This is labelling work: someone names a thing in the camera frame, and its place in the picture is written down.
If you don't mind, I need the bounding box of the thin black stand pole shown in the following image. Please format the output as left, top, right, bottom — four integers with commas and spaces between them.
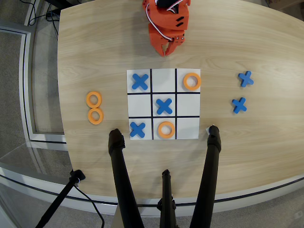
35, 169, 86, 228

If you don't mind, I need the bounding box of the blue foam cross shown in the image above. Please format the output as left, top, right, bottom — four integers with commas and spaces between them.
237, 70, 254, 88
132, 73, 150, 91
129, 122, 146, 138
231, 97, 247, 114
156, 98, 173, 115

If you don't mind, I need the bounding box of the metal framed glass panel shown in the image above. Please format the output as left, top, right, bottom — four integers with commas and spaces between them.
0, 26, 67, 144

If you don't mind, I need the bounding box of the cardboard box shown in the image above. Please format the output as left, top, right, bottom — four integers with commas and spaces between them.
262, 0, 304, 12

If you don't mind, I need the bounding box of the white tic-tac-toe board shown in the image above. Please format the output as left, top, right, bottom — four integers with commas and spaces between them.
126, 68, 201, 141

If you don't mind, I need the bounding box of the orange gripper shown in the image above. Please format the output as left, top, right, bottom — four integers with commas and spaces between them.
148, 23, 186, 57

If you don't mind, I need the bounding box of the orange foam ring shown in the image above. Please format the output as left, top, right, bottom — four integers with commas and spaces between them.
87, 107, 105, 125
157, 121, 176, 139
183, 72, 202, 91
85, 91, 103, 108

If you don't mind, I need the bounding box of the short black tripod leg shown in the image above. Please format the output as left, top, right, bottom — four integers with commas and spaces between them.
156, 169, 178, 228

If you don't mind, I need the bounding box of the black cable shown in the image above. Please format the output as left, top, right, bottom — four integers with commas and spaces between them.
73, 182, 105, 228
45, 3, 59, 36
28, 0, 42, 26

